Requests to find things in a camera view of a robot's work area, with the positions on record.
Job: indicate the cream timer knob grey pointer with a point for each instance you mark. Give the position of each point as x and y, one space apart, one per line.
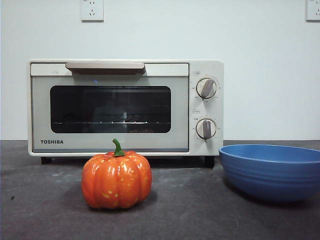
206 128

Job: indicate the white wall socket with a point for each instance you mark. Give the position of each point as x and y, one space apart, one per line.
92 11
313 11

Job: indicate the blue ribbed bowl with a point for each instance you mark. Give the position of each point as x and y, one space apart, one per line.
270 175

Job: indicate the cream temperature knob grey pointer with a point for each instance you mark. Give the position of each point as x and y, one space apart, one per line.
206 88

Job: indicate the orange toy pumpkin green stem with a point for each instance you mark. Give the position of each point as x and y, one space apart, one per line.
115 180

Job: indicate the cream Toshiba toaster oven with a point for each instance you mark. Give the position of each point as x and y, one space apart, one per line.
112 75

